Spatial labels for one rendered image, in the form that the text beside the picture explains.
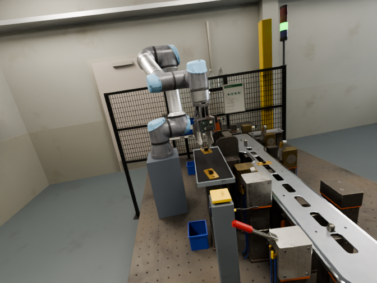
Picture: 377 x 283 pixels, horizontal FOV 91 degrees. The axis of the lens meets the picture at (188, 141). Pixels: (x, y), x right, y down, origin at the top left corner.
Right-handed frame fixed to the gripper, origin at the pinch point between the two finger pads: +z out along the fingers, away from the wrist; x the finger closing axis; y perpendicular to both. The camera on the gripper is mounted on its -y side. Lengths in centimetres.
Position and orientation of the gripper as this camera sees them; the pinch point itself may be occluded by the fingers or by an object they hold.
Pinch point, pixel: (205, 146)
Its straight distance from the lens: 83.6
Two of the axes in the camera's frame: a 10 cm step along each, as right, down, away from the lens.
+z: 1.5, 9.5, 2.9
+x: 9.7, -1.9, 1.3
